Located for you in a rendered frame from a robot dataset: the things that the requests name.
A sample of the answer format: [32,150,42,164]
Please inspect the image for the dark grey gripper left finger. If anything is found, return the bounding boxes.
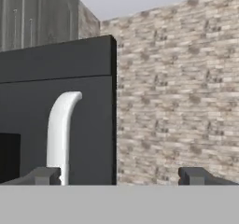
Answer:
[1,166,62,186]

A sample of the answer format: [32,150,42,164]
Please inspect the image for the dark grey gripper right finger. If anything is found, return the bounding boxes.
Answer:
[177,166,239,186]

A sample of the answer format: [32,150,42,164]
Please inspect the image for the grey wooden wall cupboards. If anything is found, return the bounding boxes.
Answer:
[0,0,102,53]

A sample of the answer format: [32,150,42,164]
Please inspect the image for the white microwave door handle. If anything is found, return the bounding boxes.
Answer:
[46,91,83,186]

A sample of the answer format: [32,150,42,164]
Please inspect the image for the black microwave door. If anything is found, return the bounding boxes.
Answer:
[0,35,118,186]

